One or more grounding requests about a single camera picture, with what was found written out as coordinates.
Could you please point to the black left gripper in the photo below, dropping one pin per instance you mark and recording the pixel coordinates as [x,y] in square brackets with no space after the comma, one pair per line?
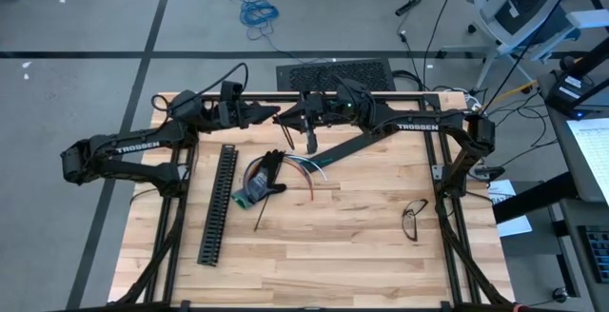
[228,114]

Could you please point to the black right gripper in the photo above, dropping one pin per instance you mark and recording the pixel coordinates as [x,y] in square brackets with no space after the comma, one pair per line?
[321,112]

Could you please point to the black zip tie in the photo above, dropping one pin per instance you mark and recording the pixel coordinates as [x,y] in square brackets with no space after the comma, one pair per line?
[261,214]
[287,137]

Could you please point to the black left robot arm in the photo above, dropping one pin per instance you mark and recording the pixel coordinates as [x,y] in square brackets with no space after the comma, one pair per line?
[138,145]

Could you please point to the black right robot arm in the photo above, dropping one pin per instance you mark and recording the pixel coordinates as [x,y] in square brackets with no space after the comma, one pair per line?
[418,126]

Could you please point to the black work glove green cuff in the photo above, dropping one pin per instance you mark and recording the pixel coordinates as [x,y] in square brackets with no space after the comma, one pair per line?
[266,179]

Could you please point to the black-rimmed eyeglasses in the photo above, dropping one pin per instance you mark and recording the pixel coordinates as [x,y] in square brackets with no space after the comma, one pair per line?
[410,213]

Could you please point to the black power strip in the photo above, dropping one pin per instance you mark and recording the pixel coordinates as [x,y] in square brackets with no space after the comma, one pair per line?
[408,6]

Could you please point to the white paper sheet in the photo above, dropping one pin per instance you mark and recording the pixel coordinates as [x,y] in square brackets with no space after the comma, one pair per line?
[516,226]

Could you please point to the grey office chair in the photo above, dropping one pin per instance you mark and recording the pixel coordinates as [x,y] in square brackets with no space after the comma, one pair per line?
[514,3]

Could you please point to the black control box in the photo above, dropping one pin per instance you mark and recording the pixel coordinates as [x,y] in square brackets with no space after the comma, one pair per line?
[568,93]

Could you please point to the grey desk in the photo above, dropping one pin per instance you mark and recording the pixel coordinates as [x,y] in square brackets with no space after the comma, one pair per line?
[568,207]

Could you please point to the open laptop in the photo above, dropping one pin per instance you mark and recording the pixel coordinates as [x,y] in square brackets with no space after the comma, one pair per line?
[590,155]

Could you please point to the black keyboard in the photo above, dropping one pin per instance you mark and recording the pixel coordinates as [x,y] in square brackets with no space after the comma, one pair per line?
[597,255]

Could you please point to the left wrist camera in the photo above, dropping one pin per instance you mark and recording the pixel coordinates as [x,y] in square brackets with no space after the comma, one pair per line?
[231,91]

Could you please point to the black aluminium table frame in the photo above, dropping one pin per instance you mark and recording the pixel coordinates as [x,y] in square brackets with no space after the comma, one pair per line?
[395,96]

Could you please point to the silver bracket plate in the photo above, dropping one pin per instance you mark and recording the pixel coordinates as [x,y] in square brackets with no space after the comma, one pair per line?
[438,172]

